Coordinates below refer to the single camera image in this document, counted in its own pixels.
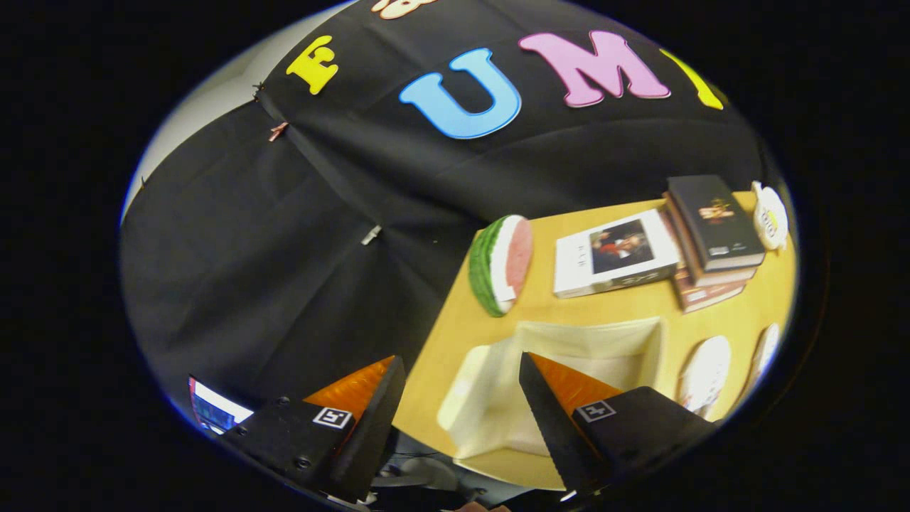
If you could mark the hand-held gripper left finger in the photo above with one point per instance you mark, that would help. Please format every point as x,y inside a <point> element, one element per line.
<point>366,448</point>

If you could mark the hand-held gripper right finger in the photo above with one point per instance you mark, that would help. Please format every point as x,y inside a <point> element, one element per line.
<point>551,434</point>

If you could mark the beige fabric storage box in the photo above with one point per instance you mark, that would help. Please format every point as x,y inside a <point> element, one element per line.
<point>498,398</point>

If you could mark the white perforated shoe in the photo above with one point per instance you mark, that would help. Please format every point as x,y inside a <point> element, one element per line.
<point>704,373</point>
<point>764,355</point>

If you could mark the bright screen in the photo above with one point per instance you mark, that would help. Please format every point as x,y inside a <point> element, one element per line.
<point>213,409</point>

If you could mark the watermelon slice toy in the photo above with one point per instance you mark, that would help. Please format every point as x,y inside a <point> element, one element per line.
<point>501,263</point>

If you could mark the white book with portrait cover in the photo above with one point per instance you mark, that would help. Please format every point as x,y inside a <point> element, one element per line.
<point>615,252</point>

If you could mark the black backdrop cloth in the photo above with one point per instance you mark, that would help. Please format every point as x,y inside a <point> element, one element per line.
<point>284,270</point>

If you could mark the thick brown book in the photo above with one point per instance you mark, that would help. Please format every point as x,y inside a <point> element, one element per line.
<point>707,296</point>

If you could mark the small white clip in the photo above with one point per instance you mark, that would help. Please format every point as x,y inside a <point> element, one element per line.
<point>370,235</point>

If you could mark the thin brown book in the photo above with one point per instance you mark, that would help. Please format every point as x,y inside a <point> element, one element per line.
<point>718,276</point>

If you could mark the black hardcover book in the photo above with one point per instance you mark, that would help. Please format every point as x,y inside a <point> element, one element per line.
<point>711,217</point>

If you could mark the white plush toy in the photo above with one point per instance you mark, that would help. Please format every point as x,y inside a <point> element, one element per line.
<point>771,220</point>

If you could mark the small red clip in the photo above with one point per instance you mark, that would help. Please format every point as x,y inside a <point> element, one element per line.
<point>278,131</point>

